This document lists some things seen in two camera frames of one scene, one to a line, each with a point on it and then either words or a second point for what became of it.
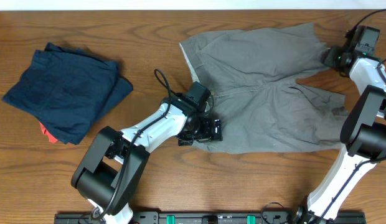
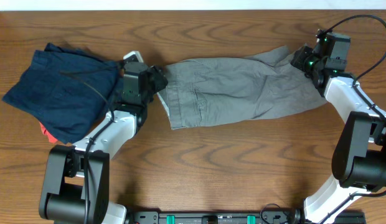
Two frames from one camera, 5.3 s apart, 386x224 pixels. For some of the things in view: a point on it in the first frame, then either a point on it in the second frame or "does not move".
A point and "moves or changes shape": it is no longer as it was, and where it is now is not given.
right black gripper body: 335,56 to 307,62
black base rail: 205,218 does not move
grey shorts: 253,74 moves or changes shape
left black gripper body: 201,132 to 155,82
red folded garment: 51,138 does not move
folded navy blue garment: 68,90 does not move
